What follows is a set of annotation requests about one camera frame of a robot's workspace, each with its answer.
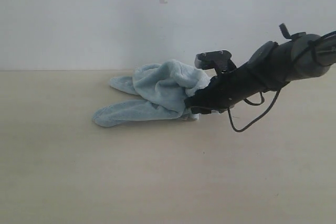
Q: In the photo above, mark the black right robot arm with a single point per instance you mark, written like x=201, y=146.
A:
x=271, y=67

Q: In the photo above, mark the light blue fluffy towel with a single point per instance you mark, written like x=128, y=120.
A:
x=161, y=90

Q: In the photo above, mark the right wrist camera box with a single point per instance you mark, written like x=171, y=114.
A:
x=220, y=61

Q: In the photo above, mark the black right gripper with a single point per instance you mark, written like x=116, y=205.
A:
x=224, y=91

